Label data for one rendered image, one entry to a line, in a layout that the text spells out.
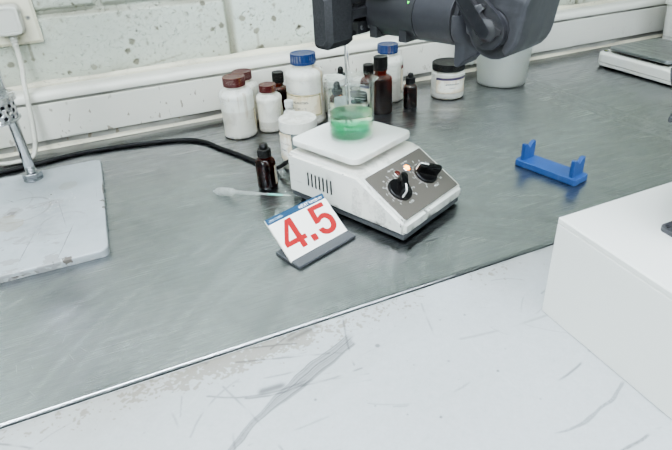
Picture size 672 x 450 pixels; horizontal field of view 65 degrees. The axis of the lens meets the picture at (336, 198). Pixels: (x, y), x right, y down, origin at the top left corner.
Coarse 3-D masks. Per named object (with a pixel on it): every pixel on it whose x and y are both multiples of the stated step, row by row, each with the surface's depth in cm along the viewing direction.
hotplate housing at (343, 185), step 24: (408, 144) 72; (312, 168) 69; (336, 168) 66; (360, 168) 66; (312, 192) 71; (336, 192) 68; (360, 192) 64; (456, 192) 69; (360, 216) 66; (384, 216) 63; (432, 216) 67
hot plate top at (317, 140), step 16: (320, 128) 73; (384, 128) 72; (400, 128) 72; (304, 144) 69; (320, 144) 68; (336, 144) 68; (352, 144) 68; (368, 144) 68; (384, 144) 67; (352, 160) 64
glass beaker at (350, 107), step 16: (336, 80) 69; (352, 80) 70; (368, 80) 68; (336, 96) 65; (352, 96) 65; (368, 96) 66; (336, 112) 67; (352, 112) 66; (368, 112) 67; (336, 128) 68; (352, 128) 67; (368, 128) 68
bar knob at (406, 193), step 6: (402, 174) 64; (396, 180) 65; (402, 180) 64; (408, 180) 64; (390, 186) 64; (396, 186) 64; (402, 186) 63; (408, 186) 63; (390, 192) 64; (396, 192) 64; (402, 192) 63; (408, 192) 65; (402, 198) 64; (408, 198) 64
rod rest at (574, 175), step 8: (528, 144) 79; (528, 152) 79; (520, 160) 79; (528, 160) 79; (536, 160) 79; (544, 160) 79; (576, 160) 72; (584, 160) 74; (528, 168) 78; (536, 168) 77; (544, 168) 76; (552, 168) 76; (560, 168) 76; (568, 168) 76; (576, 168) 73; (552, 176) 75; (560, 176) 74; (568, 176) 74; (576, 176) 74; (584, 176) 74; (568, 184) 74; (576, 184) 73
